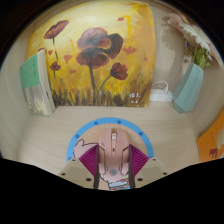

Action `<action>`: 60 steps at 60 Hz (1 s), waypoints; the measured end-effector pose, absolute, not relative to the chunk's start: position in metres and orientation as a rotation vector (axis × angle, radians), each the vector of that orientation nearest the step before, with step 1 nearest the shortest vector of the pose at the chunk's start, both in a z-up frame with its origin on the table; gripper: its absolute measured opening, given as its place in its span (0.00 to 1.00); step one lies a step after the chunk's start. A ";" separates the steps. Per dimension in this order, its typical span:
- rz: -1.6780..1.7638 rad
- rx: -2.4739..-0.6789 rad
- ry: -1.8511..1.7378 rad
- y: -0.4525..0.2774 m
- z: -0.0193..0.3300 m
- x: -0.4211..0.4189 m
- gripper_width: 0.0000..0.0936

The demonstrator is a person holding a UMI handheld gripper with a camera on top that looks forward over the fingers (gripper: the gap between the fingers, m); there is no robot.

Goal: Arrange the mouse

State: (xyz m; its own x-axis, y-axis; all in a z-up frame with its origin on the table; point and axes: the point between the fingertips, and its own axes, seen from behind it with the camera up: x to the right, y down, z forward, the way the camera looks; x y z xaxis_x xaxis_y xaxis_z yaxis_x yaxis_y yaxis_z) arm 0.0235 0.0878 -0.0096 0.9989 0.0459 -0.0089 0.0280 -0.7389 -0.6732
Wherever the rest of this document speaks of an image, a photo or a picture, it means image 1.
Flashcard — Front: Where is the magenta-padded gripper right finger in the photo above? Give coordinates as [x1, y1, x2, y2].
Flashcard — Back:
[126, 143, 169, 190]

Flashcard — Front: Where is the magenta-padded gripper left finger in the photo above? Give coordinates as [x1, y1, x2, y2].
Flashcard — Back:
[58, 144, 101, 190]

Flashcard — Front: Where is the pink computer mouse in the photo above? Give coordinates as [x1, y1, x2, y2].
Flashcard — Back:
[97, 128, 131, 184]

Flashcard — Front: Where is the round blue cartoon mouse pad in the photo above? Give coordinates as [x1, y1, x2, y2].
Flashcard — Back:
[65, 117, 155, 192]

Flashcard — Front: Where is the orange book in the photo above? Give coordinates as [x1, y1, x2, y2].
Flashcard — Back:
[196, 106, 224, 164]

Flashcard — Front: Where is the pale teal faceted vase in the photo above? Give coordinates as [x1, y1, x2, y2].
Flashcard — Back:
[172, 60, 205, 115]

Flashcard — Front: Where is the green and beige book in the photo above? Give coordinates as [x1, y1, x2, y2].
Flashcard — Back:
[19, 49, 57, 118]

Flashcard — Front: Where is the yellow poppy flower painting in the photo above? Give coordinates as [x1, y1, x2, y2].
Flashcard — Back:
[25, 1, 157, 108]

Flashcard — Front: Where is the pink and white flower bouquet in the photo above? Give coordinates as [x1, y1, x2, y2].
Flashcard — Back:
[166, 11, 214, 70]

